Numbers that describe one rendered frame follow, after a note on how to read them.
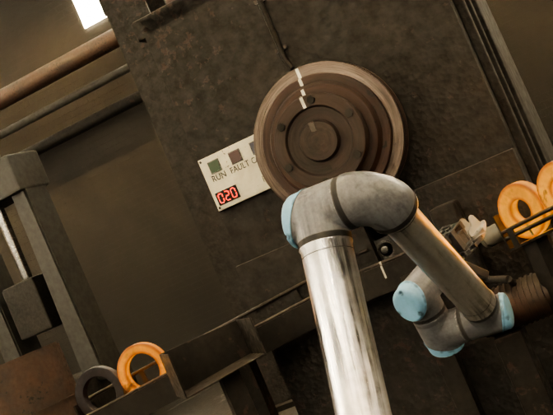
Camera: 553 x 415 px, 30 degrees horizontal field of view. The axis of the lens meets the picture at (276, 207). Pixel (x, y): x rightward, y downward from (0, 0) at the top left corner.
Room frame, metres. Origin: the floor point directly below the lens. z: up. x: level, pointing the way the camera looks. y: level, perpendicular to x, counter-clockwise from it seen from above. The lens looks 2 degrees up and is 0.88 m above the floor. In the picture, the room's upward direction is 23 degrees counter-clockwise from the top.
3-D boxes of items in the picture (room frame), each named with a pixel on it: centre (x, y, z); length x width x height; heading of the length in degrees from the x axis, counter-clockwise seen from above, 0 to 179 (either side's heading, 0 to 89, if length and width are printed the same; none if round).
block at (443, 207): (3.02, -0.46, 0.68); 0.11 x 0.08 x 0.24; 161
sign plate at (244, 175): (3.30, 0.05, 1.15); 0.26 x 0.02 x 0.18; 71
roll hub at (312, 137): (2.99, -0.20, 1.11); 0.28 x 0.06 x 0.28; 71
